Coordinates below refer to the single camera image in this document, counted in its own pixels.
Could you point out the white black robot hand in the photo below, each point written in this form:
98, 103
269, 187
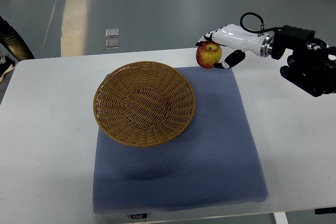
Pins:
235, 41

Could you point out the red yellow apple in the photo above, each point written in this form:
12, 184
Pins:
208, 54

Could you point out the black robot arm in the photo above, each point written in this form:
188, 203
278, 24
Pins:
309, 66

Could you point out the woven wicker basket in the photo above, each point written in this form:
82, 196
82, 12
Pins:
144, 104

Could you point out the upper metal floor plate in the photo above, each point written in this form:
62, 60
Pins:
112, 32

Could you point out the metal floor plate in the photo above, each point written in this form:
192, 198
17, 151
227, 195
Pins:
112, 43
112, 32

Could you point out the lower metal floor plate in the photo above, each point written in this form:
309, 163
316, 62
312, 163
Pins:
112, 43

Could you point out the blue quilted mat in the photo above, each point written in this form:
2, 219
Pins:
213, 162

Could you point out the white table leg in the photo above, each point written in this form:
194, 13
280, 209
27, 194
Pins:
280, 218

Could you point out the black table control label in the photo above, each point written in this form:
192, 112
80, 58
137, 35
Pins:
139, 216

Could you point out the black white sneaker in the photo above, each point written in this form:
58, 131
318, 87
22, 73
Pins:
7, 65

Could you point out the black table edge bracket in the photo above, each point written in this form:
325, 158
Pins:
322, 211

